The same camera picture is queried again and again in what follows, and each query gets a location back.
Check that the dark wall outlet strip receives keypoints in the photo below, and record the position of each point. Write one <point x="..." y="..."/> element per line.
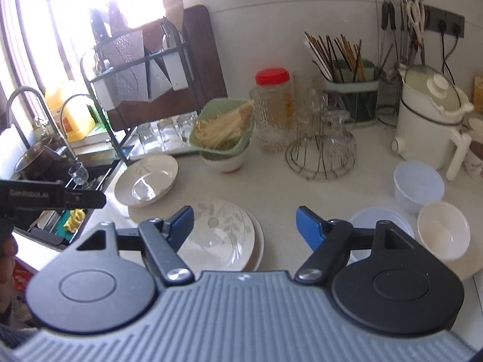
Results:
<point x="447" y="20"/>

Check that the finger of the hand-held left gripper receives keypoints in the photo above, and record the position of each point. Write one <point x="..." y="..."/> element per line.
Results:
<point x="85" y="199"/>

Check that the plain white bowl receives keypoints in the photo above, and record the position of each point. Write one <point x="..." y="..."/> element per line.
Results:
<point x="443" y="230"/>

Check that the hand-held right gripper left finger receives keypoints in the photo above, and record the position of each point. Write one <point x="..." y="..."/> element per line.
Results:
<point x="180" y="224"/>

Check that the beige plate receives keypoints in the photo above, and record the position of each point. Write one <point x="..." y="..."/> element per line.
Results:
<point x="158" y="207"/>

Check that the translucent plastic bowl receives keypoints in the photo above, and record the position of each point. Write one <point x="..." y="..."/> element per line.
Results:
<point x="417" y="184"/>

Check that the red-lidded glass jar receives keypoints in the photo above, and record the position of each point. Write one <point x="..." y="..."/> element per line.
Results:
<point x="271" y="105"/>

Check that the brown cutting board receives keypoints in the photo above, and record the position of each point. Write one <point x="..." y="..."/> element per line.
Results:
<point x="203" y="68"/>

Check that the steel faucet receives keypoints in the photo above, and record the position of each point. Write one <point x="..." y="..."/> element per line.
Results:
<point x="22" y="98"/>
<point x="75" y="101"/>

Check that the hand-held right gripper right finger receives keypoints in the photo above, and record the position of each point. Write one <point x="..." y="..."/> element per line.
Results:
<point x="307" y="226"/>

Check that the green bowl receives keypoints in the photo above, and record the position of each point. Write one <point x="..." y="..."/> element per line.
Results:
<point x="207" y="115"/>

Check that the wooden spatula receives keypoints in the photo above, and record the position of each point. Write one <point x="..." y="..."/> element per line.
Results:
<point x="173" y="11"/>

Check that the translucent plastic container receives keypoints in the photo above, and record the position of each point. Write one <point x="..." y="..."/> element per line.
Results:
<point x="373" y="217"/>

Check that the clear glass cup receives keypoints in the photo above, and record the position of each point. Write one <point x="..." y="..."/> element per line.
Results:
<point x="341" y="135"/>

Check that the glass pot lid white knob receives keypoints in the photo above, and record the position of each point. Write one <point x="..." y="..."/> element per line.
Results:
<point x="434" y="86"/>

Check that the tall glass tumbler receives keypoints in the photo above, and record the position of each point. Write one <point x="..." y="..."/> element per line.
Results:
<point x="307" y="90"/>

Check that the yellow cloth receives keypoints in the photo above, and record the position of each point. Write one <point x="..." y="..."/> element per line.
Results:
<point x="75" y="219"/>

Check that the patterned white bowl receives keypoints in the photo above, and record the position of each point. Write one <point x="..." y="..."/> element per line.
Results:
<point x="226" y="160"/>

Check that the black knife rack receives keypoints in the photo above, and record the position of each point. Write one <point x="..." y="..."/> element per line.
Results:
<point x="113" y="75"/>

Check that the yellow oil bottle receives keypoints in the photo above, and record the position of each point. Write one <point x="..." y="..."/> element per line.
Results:
<point x="71" y="109"/>

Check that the white electric cooking pot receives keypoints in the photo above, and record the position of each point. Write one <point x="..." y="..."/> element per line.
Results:
<point x="419" y="135"/>

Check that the tiny stemmed glass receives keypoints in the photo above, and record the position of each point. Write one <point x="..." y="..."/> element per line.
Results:
<point x="78" y="173"/>

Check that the bundle of chopsticks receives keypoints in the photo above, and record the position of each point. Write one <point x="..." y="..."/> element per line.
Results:
<point x="332" y="52"/>

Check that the steel pot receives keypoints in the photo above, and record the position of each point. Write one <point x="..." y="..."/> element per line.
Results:
<point x="34" y="158"/>

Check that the beige-rimmed plate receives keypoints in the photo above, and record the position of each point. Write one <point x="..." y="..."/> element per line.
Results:
<point x="258" y="247"/>

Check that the leaf-pattern white plate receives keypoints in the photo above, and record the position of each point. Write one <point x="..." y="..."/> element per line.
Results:
<point x="220" y="233"/>
<point x="145" y="179"/>

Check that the bowl with brown food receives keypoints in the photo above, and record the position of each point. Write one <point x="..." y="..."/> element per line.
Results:
<point x="474" y="147"/>

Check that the green and white chopstick holder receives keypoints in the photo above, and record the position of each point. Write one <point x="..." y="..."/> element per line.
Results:
<point x="354" y="101"/>

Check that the bundle of dried noodles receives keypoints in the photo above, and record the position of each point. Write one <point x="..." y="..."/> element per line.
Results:
<point x="222" y="126"/>

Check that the small clear drinking glass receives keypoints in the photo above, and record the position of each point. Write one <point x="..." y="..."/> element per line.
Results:
<point x="145" y="135"/>
<point x="166" y="132"/>
<point x="185" y="126"/>

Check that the white drain tray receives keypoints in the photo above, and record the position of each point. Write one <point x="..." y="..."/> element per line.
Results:
<point x="151" y="153"/>

